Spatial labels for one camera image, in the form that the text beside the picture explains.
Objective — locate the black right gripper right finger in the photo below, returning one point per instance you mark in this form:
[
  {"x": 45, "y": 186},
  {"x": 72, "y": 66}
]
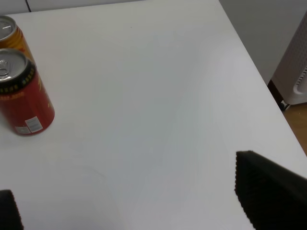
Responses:
[{"x": 272, "y": 197}]

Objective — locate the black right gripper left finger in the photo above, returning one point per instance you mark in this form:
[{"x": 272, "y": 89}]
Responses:
[{"x": 10, "y": 218}]

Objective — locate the red soda can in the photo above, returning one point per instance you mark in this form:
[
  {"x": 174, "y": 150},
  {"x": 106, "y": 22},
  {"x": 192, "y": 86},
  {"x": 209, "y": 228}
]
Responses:
[{"x": 24, "y": 101}]

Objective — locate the white perforated appliance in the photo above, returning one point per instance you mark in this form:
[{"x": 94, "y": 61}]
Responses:
[{"x": 290, "y": 77}]

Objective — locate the gold energy drink can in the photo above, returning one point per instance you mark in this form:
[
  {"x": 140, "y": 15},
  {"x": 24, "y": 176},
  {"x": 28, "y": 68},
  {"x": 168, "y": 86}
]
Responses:
[{"x": 11, "y": 36}]

